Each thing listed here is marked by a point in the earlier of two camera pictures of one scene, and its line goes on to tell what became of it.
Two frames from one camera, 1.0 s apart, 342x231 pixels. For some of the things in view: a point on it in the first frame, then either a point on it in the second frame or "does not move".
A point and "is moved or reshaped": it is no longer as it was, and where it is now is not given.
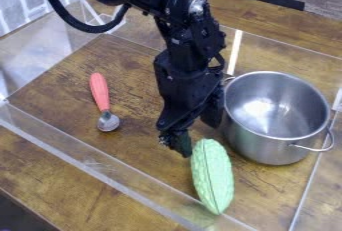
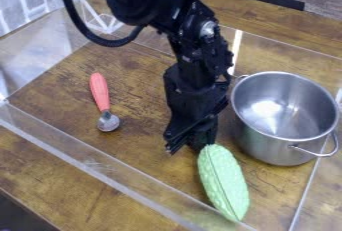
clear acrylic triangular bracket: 97,19 does not move
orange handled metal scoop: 109,122 does not move
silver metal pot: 275,117 is moved or reshaped
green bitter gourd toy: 213,174 is moved or reshaped
